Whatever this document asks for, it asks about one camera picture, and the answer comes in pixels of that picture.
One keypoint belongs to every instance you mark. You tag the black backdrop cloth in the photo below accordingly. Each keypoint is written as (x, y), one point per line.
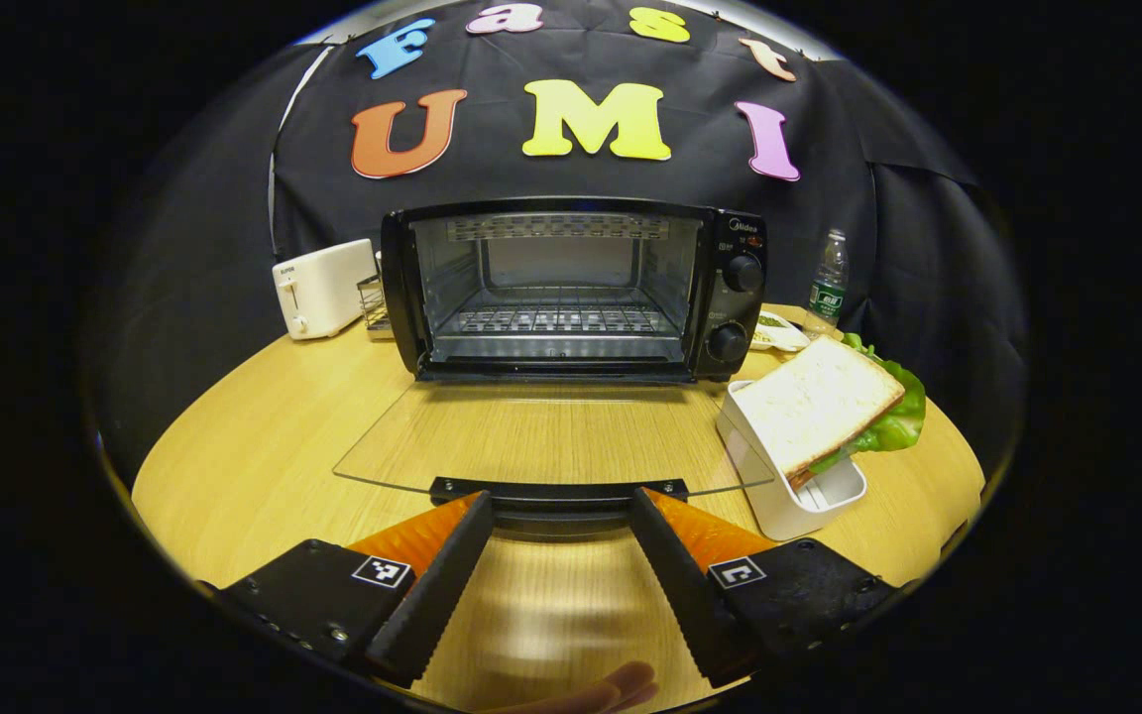
(184, 278)

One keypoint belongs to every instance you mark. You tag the white divided seasoning dish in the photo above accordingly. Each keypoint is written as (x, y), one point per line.
(779, 332)

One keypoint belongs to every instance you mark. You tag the white toaster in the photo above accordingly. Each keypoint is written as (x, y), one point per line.
(323, 288)

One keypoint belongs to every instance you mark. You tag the lettuce sandwich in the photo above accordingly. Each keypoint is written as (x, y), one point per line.
(814, 402)

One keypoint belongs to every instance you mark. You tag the clear plastic water bottle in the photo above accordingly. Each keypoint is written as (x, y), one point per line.
(827, 293)

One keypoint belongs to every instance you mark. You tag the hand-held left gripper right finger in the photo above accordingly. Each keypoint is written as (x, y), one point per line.
(685, 585)

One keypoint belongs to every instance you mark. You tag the black electric oven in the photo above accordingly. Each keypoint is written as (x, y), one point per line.
(730, 297)

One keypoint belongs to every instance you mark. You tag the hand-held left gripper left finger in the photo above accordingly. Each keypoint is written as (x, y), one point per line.
(437, 595)

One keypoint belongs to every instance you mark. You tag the white rectangular food tray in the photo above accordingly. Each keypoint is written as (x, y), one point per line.
(779, 501)

